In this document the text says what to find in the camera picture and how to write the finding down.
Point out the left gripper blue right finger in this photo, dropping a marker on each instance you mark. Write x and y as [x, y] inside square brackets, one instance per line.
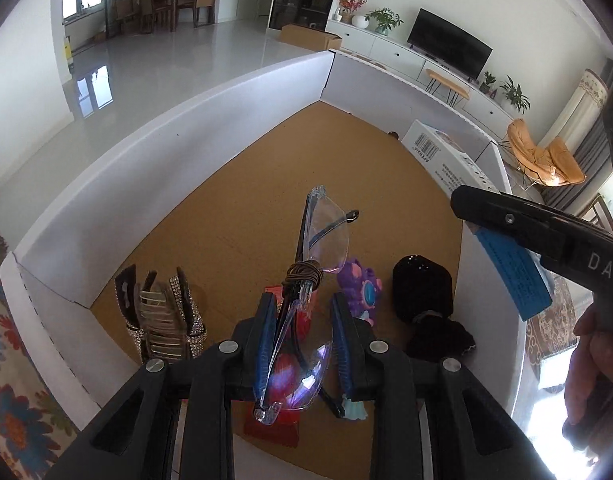
[471, 435]

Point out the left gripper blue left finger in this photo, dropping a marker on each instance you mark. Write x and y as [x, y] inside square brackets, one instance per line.
[181, 411]

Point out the blue white nail cream box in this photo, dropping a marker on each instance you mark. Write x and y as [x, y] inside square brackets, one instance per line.
[527, 282]

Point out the clear rimless glasses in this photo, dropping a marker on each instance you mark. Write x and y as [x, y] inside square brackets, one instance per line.
[323, 245]

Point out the person's right hand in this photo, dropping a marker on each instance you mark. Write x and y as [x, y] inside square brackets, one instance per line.
[593, 356]

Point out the orange lounge chair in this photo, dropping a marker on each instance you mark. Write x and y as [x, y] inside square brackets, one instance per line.
[553, 166]

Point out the black velvet scrunchie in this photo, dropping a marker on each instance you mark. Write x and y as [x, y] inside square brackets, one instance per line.
[432, 338]

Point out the floral patterned cloth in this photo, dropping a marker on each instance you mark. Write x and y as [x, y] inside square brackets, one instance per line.
[34, 429]

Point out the grey curtain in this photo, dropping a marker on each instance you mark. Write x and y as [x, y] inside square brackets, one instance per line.
[585, 125]

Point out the rhinestone hair clip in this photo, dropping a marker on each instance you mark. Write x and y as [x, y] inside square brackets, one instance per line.
[161, 317]

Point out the red box in bin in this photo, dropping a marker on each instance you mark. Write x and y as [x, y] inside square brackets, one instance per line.
[286, 380]

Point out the black round pouch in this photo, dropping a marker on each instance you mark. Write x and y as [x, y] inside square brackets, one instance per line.
[419, 286]

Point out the white barcode box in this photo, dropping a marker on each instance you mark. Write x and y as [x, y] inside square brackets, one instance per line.
[448, 165]

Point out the leafy plant right of tv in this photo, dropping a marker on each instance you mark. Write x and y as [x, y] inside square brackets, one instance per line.
[514, 96]

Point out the purple plush toy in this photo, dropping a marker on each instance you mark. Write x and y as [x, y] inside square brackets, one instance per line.
[361, 288]

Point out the white tv cabinet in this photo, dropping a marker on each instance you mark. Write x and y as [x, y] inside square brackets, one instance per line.
[411, 65]

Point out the small wooden bench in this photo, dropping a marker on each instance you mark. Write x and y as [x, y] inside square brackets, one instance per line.
[454, 93]

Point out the black flat television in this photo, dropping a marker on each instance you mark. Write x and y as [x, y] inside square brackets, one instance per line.
[448, 43]

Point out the white storage box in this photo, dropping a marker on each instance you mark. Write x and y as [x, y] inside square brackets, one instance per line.
[217, 186]

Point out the green potted plant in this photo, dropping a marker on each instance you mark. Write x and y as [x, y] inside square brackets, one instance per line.
[386, 20]

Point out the red flower vase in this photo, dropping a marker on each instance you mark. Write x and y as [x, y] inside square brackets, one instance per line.
[348, 8]

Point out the cardboard box on floor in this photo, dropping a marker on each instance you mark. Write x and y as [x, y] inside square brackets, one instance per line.
[309, 39]

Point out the dining table with chairs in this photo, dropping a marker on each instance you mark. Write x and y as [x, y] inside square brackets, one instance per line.
[145, 15]

